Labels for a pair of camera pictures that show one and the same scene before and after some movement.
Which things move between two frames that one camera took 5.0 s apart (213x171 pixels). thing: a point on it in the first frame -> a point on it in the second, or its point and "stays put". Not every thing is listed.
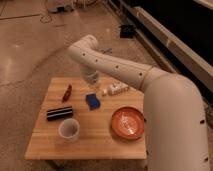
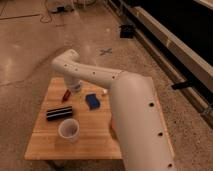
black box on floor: (126, 31) stays put
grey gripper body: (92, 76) -> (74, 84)
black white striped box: (59, 113) stays put
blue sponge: (92, 101) stays put
